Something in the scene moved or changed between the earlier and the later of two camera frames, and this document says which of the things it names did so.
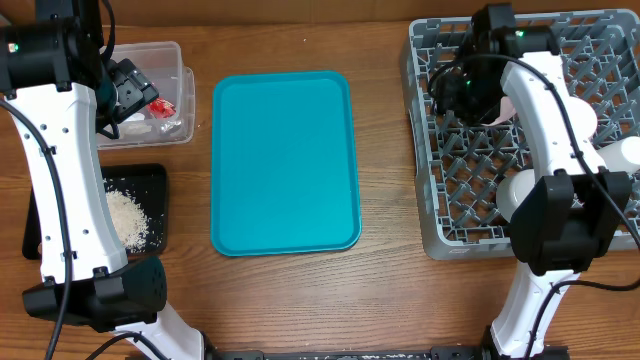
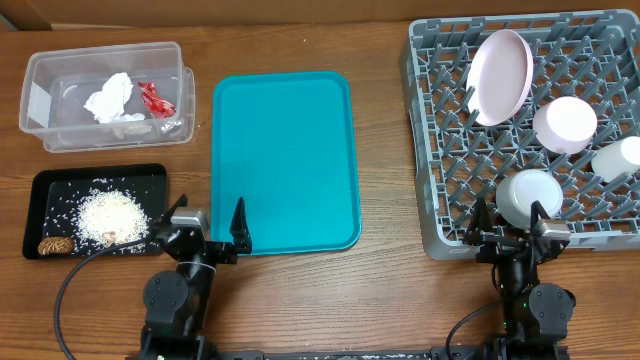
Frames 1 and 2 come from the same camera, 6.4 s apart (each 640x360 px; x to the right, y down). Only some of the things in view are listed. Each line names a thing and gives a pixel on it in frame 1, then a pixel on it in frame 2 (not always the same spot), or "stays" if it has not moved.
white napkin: (135, 123) stays
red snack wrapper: (161, 108) stays
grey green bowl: (512, 189) stays
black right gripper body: (478, 95) to (496, 249)
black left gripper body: (133, 91) to (218, 252)
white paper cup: (622, 155) stays
